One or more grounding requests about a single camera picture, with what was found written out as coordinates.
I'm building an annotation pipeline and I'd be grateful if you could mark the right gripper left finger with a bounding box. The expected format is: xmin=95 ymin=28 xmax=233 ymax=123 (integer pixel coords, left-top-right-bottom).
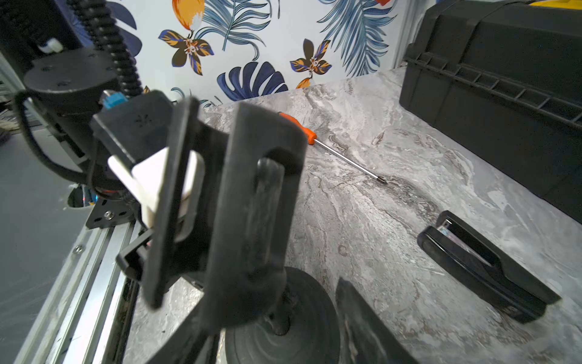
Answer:
xmin=148 ymin=309 xmax=220 ymax=364

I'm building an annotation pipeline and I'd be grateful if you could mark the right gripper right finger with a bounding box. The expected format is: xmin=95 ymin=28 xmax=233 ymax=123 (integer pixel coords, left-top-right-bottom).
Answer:
xmin=335 ymin=278 xmax=417 ymax=363

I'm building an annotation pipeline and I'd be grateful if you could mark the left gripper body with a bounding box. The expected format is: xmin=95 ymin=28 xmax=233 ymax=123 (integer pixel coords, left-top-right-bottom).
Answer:
xmin=90 ymin=91 xmax=177 ymax=228

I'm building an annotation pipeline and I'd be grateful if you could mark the black round stand base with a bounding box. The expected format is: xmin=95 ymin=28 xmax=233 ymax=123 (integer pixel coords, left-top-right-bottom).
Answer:
xmin=225 ymin=267 xmax=340 ymax=363

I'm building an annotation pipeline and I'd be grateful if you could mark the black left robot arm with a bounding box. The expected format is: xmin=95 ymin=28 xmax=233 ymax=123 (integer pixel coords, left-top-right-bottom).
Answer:
xmin=1 ymin=1 xmax=177 ymax=226

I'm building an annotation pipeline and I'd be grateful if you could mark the black plastic toolbox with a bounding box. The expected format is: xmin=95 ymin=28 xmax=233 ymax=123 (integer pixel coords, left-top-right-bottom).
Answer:
xmin=400 ymin=1 xmax=581 ymax=220

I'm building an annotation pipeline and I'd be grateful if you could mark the aluminium front rail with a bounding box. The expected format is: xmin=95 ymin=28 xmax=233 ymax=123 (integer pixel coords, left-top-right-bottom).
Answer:
xmin=15 ymin=222 xmax=139 ymax=363

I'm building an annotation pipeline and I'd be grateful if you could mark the orange handled screwdriver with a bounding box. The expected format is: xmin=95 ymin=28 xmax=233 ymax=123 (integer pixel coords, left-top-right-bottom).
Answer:
xmin=278 ymin=112 xmax=387 ymax=184

